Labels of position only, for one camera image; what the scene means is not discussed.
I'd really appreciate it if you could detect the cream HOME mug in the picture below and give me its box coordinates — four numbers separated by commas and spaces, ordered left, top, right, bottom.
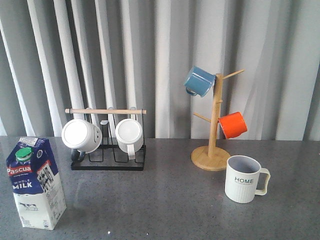
224, 155, 271, 204

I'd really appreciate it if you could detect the blue white milk carton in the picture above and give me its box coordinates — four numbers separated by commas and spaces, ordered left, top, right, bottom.
6, 137, 67, 230

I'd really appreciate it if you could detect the white ribbed mug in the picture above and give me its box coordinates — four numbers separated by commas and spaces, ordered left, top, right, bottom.
115, 118, 143, 160

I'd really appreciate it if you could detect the blue enamel mug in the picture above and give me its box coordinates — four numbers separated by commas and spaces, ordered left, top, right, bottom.
184, 66, 216, 97

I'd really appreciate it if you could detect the wooden mug tree stand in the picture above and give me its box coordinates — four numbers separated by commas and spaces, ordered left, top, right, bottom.
190, 69, 245, 172

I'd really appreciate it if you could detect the orange enamel mug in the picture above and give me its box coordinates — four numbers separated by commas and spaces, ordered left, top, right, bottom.
218, 112, 248, 139

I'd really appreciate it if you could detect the white smiley face mug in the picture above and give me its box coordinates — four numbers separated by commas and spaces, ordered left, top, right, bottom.
61, 119, 103, 162

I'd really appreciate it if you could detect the grey white curtain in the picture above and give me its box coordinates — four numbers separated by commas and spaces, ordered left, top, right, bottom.
0, 0, 320, 141

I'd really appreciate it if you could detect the black wire mug rack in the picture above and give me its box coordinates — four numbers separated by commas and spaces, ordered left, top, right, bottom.
65, 108, 147, 171

